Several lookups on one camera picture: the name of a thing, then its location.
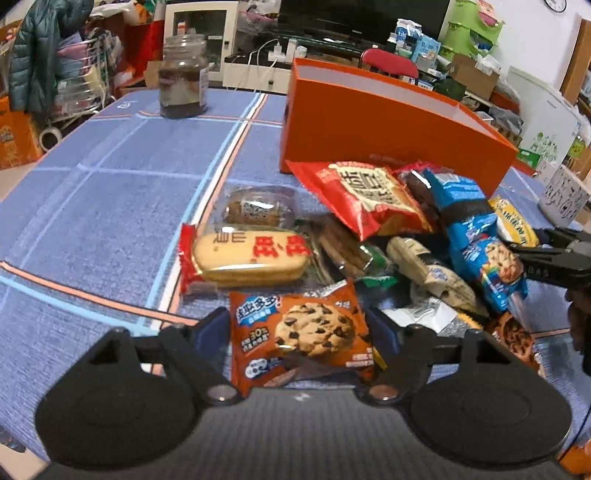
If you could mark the maroon chocolate snack packet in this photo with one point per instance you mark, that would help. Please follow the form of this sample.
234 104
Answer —
418 187

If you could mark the orange chocolate chip cookie packet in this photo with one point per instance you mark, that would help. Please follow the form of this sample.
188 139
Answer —
304 323

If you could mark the orange cardboard storage box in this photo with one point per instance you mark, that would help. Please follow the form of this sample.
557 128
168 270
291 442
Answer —
369 124

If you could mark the wall clock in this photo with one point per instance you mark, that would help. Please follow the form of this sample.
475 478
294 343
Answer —
555 4

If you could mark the green plastic drawer unit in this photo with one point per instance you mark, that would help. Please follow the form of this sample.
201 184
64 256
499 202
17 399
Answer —
471 27

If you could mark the white glass-door cabinet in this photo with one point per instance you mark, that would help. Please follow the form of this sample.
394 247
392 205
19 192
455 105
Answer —
203 32

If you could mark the white patterned mug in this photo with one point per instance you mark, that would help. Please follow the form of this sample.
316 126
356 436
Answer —
565 196

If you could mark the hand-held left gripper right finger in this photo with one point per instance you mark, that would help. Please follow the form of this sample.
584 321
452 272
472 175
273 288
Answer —
376 330

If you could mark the blue dark-banded cookie packet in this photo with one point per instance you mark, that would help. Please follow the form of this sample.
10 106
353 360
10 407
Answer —
461 198

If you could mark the blue chocolate chip cookie packet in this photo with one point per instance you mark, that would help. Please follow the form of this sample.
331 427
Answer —
489 263

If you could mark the brown cardboard box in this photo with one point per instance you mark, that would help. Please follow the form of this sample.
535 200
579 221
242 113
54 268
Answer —
473 76

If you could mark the white power strip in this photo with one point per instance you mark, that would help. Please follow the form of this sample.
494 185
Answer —
281 50

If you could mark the beige snack packet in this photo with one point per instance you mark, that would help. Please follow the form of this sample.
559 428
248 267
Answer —
434 272

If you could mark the blue and white milk cartons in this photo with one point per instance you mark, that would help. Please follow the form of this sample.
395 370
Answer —
418 41

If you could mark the red chips bag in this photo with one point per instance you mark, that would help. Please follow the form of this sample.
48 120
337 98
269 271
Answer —
364 194

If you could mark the clear wrapped brown cake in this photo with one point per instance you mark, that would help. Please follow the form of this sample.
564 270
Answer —
258 207

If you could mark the blue checked tablecloth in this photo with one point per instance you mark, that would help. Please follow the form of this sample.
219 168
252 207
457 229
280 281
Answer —
101 221

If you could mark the silver foil snack packet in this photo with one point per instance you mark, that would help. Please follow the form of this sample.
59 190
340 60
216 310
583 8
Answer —
429 314

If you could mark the teal puffer jacket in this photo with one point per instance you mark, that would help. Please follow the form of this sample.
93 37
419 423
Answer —
41 50

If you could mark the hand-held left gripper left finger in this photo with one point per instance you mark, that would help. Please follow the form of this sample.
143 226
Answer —
213 328

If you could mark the tape roll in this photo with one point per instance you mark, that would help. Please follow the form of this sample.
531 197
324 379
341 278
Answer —
50 137

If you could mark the orange pretzel snack packet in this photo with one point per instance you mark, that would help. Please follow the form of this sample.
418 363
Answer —
512 334

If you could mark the red folding chair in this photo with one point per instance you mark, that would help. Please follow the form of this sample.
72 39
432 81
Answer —
388 62

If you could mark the glass jar with dark contents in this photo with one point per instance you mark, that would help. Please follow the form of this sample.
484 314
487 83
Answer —
182 78

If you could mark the black television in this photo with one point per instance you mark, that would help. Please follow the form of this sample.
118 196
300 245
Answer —
360 18

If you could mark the green snack packet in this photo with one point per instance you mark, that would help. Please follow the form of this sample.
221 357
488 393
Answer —
376 279

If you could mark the brown biscuit stick packet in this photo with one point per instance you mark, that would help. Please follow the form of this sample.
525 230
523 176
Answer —
341 249

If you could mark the yellow snack packet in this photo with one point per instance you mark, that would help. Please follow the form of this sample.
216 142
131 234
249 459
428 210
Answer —
515 221

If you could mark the orange printed carton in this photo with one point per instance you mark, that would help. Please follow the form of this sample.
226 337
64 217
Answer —
16 134

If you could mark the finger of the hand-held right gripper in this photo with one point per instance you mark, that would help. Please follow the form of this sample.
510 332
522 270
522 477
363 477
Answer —
561 239
549 266

